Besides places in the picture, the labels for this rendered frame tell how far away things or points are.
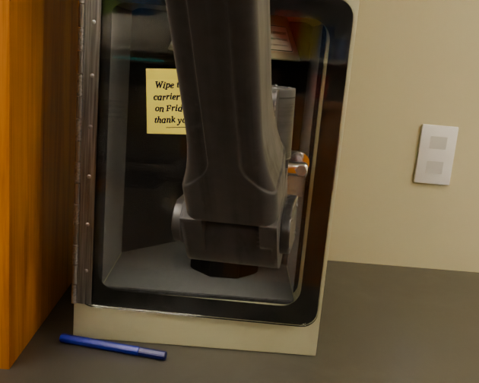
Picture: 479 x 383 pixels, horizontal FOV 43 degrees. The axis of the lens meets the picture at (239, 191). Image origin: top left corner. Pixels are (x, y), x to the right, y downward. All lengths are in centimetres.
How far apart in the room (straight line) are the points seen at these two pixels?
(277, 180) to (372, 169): 83
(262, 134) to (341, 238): 90
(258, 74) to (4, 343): 53
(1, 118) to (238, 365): 40
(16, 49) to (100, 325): 36
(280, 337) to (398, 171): 52
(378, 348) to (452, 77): 57
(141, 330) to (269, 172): 49
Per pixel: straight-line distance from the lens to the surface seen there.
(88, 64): 75
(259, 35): 32
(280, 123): 49
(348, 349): 88
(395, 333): 95
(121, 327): 83
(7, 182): 71
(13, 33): 70
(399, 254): 128
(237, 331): 82
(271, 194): 38
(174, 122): 73
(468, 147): 127
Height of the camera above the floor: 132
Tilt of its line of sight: 13 degrees down
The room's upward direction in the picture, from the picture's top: 5 degrees clockwise
